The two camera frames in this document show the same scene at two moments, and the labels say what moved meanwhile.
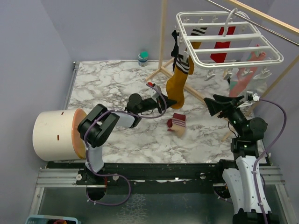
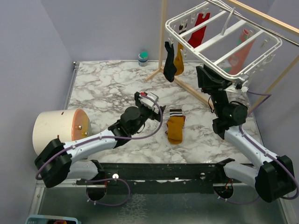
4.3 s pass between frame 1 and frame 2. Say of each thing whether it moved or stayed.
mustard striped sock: moved
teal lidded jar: stayed
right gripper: moved
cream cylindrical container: stayed
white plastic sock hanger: moved
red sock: moved
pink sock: moved
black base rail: stayed
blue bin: stayed
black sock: moved
